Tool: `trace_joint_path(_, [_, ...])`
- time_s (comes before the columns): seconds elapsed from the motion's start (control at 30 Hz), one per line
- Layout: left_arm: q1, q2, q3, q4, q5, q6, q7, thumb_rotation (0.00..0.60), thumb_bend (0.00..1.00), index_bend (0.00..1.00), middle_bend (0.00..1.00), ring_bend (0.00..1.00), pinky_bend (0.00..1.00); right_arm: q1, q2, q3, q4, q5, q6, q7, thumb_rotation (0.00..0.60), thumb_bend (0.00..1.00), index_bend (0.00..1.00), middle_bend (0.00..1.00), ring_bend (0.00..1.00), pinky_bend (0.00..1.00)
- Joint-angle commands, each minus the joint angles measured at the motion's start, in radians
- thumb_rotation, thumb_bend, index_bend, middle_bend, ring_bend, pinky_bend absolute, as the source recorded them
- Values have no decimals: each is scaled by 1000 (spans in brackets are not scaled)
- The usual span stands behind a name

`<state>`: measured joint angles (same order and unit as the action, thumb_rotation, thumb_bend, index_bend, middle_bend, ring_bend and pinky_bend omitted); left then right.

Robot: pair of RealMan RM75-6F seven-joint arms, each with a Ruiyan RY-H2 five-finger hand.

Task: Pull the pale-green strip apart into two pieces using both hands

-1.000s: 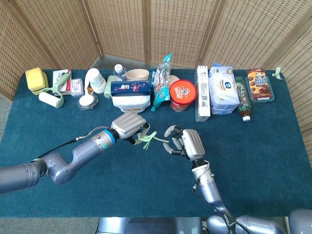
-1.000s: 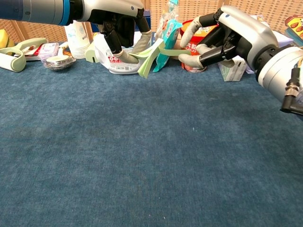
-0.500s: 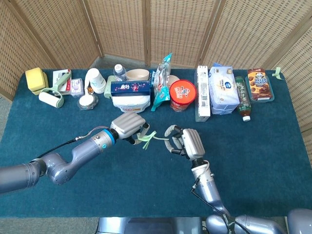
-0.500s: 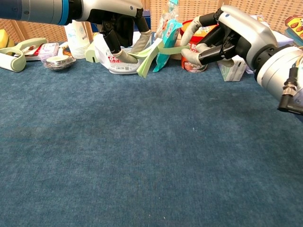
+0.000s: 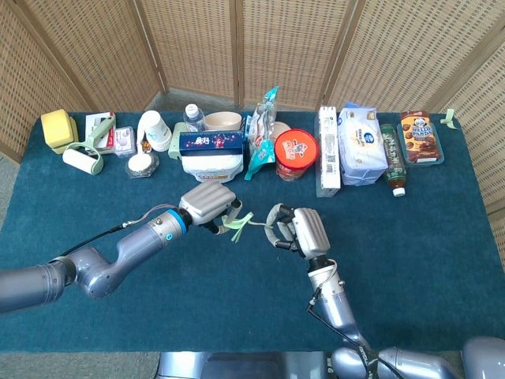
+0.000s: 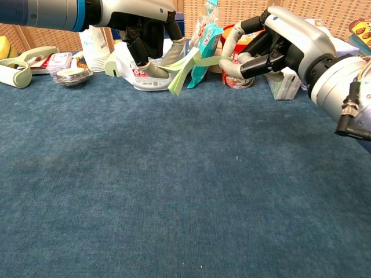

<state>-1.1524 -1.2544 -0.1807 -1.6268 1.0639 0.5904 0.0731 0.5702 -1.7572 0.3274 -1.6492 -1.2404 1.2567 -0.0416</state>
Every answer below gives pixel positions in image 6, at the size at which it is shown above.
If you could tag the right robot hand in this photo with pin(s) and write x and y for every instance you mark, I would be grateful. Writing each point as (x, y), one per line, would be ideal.
(301, 37)

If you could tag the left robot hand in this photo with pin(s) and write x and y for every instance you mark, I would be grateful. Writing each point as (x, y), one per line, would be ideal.
(130, 11)

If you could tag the green sticky note pad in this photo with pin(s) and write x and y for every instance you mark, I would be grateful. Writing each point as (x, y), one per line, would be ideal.
(181, 79)

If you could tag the single green sticky note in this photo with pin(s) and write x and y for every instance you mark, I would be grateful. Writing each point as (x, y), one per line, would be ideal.
(211, 60)

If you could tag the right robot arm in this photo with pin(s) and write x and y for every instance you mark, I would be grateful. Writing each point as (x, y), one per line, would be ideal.
(333, 92)

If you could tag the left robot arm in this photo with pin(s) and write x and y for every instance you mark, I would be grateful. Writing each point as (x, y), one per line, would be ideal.
(43, 13)

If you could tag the pale blue paper pack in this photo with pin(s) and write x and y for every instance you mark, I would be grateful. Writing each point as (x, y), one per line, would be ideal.
(345, 46)

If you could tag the white detergent container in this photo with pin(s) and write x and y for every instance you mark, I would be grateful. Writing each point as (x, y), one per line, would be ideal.
(123, 63)

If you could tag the white tissue box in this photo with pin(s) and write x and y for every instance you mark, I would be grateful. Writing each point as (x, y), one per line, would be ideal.
(282, 87)

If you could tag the stack of paper cups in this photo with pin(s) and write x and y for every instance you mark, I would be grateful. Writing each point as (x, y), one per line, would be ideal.
(95, 55)

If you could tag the nut snack box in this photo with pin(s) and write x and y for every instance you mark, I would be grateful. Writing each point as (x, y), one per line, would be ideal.
(362, 29)

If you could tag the white brown small item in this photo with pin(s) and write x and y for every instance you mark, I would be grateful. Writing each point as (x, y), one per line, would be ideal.
(79, 62)

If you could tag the red instant noodle cup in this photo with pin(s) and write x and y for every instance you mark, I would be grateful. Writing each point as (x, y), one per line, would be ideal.
(237, 83)

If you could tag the teal snack bag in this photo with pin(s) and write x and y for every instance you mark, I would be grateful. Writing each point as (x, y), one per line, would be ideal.
(207, 37)

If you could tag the rattan folding screen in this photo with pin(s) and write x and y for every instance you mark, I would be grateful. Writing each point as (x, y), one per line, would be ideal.
(52, 37)

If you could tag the silver foil bowl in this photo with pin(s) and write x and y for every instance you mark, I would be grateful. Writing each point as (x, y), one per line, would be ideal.
(72, 78)

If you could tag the red white packet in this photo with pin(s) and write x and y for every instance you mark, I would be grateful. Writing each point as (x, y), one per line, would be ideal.
(40, 65)

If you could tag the green white lint roller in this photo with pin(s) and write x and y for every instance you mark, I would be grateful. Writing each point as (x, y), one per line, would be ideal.
(17, 76)

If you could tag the blue felt table cloth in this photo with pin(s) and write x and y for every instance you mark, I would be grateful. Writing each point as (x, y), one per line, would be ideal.
(185, 188)

